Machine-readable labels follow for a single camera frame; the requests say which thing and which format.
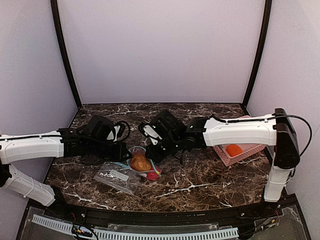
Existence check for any small clear zip bag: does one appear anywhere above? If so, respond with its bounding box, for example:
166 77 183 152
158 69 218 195
94 162 141 196

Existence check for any brown toy kiwi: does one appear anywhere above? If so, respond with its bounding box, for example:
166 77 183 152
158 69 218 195
130 152 152 172

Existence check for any black frame post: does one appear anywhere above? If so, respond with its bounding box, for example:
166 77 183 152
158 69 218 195
241 0 273 111
50 0 82 109

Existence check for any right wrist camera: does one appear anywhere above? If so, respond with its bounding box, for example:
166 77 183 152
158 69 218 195
138 110 187 146

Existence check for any pink plastic basket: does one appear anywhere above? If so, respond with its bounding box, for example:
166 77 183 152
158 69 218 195
212 115 266 168

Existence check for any left black frame post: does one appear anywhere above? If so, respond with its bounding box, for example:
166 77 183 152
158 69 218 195
50 0 82 109

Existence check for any white slotted cable duct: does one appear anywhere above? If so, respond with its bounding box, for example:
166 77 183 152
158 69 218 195
31 214 239 240

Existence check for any orange toy fruit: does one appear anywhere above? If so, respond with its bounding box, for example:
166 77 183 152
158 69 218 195
225 144 243 157

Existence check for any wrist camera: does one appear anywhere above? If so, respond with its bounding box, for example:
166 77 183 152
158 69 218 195
138 110 187 146
106 120 131 143

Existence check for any black front rail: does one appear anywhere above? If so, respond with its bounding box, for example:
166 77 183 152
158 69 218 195
45 201 282 227

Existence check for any red toy fruit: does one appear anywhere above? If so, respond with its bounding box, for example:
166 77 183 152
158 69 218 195
145 171 161 181

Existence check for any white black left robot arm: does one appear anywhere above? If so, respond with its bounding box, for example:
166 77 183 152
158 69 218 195
0 115 132 207

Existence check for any large clear zip bag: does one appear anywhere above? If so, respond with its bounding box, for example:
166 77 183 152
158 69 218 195
127 146 162 181

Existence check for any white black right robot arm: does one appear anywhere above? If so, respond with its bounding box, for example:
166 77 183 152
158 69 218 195
139 108 303 203

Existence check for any right black frame post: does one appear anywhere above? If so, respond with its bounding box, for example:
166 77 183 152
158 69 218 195
241 0 273 111

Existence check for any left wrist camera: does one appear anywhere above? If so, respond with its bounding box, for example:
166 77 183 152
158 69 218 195
106 120 131 143

